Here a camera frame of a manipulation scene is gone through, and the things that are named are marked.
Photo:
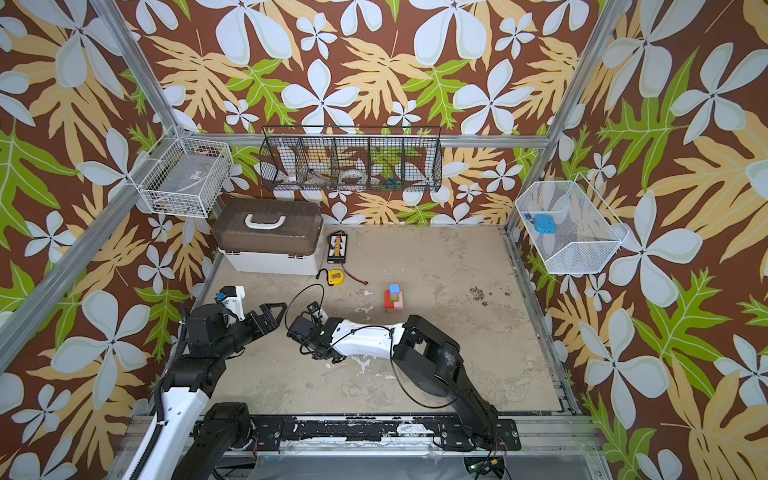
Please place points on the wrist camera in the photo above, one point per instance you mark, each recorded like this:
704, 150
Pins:
316, 313
230, 298

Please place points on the white wire basket left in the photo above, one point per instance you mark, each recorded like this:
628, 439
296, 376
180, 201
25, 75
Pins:
183, 175

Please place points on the red block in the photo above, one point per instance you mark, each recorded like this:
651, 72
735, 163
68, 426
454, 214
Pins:
389, 304

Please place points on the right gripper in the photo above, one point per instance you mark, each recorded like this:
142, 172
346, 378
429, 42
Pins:
301, 328

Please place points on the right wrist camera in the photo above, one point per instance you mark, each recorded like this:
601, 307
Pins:
316, 313

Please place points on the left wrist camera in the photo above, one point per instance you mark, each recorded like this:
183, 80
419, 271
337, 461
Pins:
230, 298

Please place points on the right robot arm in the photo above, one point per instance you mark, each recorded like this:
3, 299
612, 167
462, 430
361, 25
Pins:
426, 355

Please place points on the yellow tape measure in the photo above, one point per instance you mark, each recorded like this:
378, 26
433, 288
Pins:
333, 277

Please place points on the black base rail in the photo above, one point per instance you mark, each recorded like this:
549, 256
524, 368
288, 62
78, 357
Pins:
273, 433

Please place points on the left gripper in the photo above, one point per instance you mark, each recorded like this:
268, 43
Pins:
271, 322

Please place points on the white mesh basket right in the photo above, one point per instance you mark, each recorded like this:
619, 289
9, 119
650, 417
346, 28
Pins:
589, 232

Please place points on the black wire basket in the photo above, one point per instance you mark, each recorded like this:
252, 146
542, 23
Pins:
352, 159

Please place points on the brown lid tool box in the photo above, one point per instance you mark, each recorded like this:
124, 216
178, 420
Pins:
270, 236

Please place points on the blue object in basket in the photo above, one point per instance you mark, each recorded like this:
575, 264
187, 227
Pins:
544, 224

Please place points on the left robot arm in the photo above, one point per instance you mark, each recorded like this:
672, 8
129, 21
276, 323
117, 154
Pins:
186, 438

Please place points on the black orange battery charger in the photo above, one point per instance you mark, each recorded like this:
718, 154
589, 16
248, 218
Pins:
337, 246

